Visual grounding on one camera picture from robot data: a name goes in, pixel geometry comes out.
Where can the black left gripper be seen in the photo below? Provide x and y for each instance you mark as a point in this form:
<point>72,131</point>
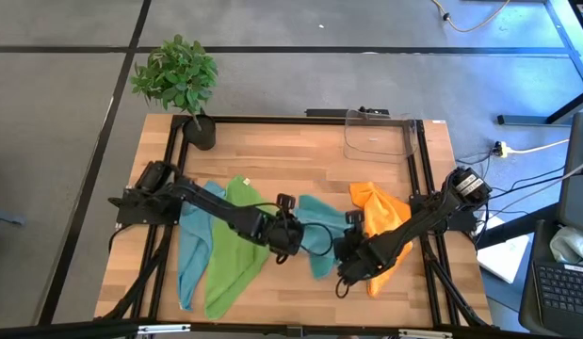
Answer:
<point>285,235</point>

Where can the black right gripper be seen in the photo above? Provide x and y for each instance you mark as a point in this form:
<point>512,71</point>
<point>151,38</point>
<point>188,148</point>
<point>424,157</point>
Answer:
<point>361,256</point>

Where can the dark teal microfiber towel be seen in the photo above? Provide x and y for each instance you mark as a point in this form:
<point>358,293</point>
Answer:
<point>319,212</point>

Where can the green microfiber towel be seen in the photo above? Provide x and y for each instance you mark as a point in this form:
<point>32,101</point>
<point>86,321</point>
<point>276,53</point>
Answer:
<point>234,268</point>

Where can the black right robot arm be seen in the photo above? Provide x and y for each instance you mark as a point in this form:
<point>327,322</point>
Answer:
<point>427,216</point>

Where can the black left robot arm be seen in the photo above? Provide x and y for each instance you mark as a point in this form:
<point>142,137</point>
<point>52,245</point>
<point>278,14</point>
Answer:
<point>211,202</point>

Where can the orange microfiber towel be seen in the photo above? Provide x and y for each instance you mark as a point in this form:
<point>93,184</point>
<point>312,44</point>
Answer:
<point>380,212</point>

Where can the small grey crossbeam clamp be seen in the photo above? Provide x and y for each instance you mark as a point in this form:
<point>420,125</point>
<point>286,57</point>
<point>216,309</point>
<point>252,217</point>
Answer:
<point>295,331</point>

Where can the clear plastic bin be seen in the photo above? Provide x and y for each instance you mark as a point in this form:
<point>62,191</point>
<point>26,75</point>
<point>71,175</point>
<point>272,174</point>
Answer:
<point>380,141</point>

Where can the black plant pot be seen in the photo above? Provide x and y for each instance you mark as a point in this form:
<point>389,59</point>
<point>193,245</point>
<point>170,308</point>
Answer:
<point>201,136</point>

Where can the black bar behind table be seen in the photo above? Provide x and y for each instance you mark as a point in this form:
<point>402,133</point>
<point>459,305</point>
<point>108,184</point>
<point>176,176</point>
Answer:
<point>328,113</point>

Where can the white flat box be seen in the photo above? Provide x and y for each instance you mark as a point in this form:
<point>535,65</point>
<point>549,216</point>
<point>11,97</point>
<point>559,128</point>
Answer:
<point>505,259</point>

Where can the yellow white power plug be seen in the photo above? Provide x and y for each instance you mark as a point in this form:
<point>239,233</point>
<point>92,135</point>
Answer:
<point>503,149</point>

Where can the green artificial plant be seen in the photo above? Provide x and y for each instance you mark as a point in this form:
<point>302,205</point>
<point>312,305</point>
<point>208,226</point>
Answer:
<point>178,75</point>

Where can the black laptop keyboard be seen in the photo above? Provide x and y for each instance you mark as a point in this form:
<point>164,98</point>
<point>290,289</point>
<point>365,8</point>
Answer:
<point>564,287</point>

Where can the pale crumpled cloth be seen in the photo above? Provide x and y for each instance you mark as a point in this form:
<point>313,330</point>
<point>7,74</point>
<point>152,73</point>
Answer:
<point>571,245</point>

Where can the grey flat monitor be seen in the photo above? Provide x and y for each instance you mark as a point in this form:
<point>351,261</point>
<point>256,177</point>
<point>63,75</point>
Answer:
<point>578,188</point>

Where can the black overhead crossbeam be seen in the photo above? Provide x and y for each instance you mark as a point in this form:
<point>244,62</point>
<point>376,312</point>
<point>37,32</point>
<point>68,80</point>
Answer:
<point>60,329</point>

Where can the dark grey floor object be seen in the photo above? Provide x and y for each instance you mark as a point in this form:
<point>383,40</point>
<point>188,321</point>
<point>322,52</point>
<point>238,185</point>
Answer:
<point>8,219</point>

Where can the black aluminium table frame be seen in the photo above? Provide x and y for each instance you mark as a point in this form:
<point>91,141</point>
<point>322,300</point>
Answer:
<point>272,119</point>

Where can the silver metal bracket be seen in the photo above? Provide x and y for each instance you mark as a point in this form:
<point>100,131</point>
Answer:
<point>164,328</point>
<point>425,334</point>

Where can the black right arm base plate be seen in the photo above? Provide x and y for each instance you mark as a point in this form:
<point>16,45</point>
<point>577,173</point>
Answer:
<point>465,221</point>

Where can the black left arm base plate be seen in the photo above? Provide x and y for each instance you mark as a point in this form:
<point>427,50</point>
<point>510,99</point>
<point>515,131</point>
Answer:
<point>126,217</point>

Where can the black desk frame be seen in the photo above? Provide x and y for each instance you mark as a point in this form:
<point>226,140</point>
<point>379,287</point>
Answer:
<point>522,120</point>

